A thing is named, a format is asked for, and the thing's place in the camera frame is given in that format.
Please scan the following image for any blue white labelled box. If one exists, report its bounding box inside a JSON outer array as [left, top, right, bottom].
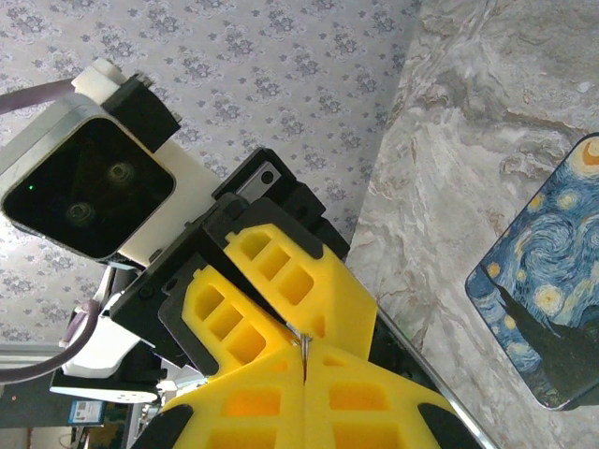
[[68, 399, 105, 426]]

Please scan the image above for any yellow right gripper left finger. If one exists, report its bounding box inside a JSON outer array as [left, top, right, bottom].
[[131, 347, 306, 449]]

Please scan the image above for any black white cable connector block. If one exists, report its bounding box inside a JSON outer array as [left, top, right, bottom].
[[70, 58, 183, 155]]

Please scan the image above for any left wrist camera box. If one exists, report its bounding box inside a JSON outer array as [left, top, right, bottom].
[[0, 101, 178, 262]]

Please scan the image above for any starry night painted tin box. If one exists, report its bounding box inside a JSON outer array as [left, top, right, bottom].
[[465, 133, 599, 412]]

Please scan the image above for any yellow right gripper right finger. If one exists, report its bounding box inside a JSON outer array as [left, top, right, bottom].
[[303, 342, 475, 449]]

